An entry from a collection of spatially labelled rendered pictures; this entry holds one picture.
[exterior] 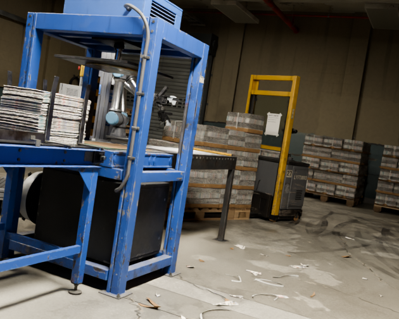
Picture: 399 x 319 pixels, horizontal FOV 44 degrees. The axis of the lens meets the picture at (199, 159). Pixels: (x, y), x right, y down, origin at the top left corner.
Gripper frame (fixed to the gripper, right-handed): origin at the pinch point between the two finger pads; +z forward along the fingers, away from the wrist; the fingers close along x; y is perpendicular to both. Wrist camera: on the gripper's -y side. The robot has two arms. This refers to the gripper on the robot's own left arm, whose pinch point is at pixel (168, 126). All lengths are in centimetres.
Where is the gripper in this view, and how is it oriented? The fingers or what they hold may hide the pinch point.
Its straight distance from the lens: 524.4
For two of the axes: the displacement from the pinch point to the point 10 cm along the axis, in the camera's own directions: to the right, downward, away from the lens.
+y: -7.0, 4.1, -5.8
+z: 2.1, 9.0, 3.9
